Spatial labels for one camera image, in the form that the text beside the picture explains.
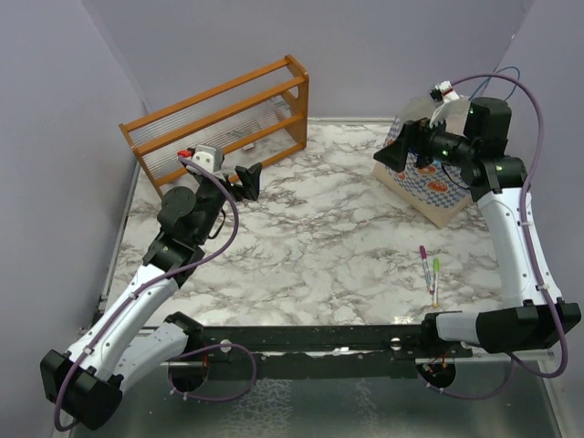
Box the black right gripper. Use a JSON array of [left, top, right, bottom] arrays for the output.
[[374, 109, 475, 172]]

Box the blue checkered paper bag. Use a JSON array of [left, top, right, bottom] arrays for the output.
[[372, 97, 472, 228]]

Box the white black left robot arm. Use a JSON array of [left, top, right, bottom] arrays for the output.
[[40, 159, 262, 433]]

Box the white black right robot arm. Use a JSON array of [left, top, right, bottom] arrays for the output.
[[374, 98, 581, 357]]

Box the orange wooden rack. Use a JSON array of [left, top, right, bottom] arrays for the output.
[[120, 55, 309, 195]]

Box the purple marker pen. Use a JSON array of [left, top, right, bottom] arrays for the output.
[[419, 245, 433, 295]]

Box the green marker pen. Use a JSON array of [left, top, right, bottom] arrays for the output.
[[433, 257, 441, 308]]

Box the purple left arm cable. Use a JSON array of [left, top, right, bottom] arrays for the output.
[[53, 157, 242, 433]]

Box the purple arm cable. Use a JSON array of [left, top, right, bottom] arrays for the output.
[[53, 157, 242, 433], [454, 73, 571, 379]]

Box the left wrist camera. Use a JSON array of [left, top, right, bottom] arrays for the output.
[[177, 145, 224, 175]]

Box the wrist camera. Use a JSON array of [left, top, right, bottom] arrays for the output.
[[177, 145, 224, 175], [429, 80, 461, 128]]

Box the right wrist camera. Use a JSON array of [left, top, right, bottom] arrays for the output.
[[429, 80, 461, 128]]

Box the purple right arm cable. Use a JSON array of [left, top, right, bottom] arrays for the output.
[[454, 73, 571, 379]]

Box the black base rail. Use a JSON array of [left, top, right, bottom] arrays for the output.
[[165, 312, 472, 381]]

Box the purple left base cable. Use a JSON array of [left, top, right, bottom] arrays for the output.
[[166, 342, 258, 403]]

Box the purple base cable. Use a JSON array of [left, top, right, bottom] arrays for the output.
[[166, 342, 258, 403], [417, 350, 516, 401]]

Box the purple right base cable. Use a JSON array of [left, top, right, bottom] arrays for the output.
[[417, 350, 516, 401]]

